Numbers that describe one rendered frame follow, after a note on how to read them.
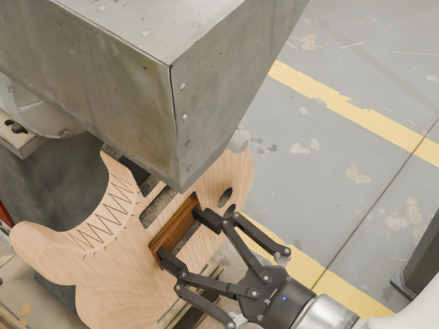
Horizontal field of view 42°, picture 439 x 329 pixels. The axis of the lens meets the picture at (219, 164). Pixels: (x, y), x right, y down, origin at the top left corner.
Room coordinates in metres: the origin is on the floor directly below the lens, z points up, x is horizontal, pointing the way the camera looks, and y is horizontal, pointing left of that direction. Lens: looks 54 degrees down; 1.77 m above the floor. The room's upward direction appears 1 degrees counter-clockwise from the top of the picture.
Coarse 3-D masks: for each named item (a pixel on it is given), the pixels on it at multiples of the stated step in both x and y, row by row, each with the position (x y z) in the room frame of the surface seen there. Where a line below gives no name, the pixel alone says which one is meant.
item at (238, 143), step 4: (236, 132) 0.42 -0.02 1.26; (232, 136) 0.41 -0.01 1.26; (236, 136) 0.41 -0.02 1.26; (240, 136) 0.41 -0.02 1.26; (244, 136) 0.41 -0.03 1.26; (232, 140) 0.40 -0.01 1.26; (236, 140) 0.40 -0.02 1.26; (240, 140) 0.40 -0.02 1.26; (244, 140) 0.41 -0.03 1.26; (228, 144) 0.40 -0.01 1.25; (232, 144) 0.40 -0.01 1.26; (236, 144) 0.40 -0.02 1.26; (240, 144) 0.40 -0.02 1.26; (244, 144) 0.40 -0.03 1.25; (228, 148) 0.40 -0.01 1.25; (232, 148) 0.40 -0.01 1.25; (236, 148) 0.40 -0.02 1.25; (240, 148) 0.40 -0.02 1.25; (244, 148) 0.40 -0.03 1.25; (236, 152) 0.40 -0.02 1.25; (240, 152) 0.40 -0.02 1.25
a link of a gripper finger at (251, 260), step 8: (224, 224) 0.40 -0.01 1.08; (224, 232) 0.40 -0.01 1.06; (232, 232) 0.39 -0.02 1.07; (232, 240) 0.38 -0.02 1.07; (240, 240) 0.38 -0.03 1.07; (240, 248) 0.37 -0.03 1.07; (248, 248) 0.37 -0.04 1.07; (240, 256) 0.37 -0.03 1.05; (248, 256) 0.35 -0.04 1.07; (248, 264) 0.35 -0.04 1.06; (256, 264) 0.34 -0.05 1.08; (256, 272) 0.33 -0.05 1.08; (264, 272) 0.33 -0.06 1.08; (264, 280) 0.32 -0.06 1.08
